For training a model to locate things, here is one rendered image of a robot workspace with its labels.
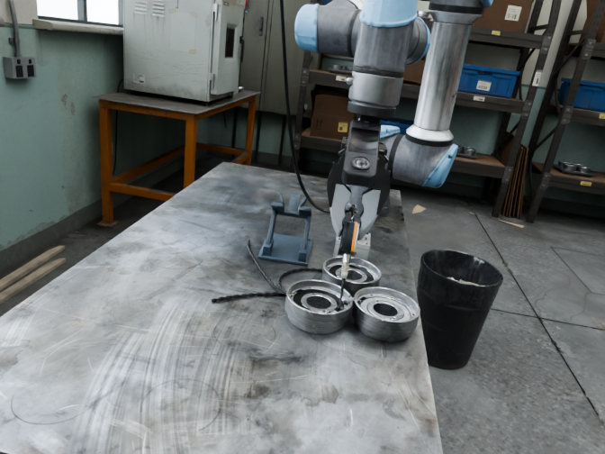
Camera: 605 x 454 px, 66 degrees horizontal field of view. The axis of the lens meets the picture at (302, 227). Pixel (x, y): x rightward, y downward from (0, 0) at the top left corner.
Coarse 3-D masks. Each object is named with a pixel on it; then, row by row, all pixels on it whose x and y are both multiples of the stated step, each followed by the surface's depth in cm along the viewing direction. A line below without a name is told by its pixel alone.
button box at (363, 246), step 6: (366, 234) 99; (336, 240) 94; (360, 240) 96; (366, 240) 96; (336, 246) 95; (360, 246) 94; (366, 246) 94; (336, 252) 95; (360, 252) 94; (366, 252) 94; (360, 258) 95; (366, 258) 95
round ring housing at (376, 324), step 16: (368, 288) 78; (384, 288) 78; (368, 304) 75; (384, 304) 76; (416, 304) 74; (368, 320) 70; (384, 320) 69; (416, 320) 71; (384, 336) 70; (400, 336) 71
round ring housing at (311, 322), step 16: (288, 288) 74; (304, 288) 77; (320, 288) 78; (336, 288) 77; (288, 304) 71; (304, 304) 72; (320, 304) 76; (336, 304) 73; (304, 320) 69; (320, 320) 69; (336, 320) 69
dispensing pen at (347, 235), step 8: (352, 208) 75; (352, 216) 75; (344, 224) 73; (352, 224) 73; (344, 232) 73; (352, 232) 73; (344, 240) 73; (352, 240) 73; (344, 248) 72; (344, 256) 74; (344, 264) 73; (344, 272) 73; (344, 280) 73
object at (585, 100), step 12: (564, 84) 400; (588, 84) 372; (600, 84) 370; (564, 96) 398; (576, 96) 377; (588, 96) 377; (600, 96) 375; (576, 108) 382; (588, 108) 380; (600, 108) 378
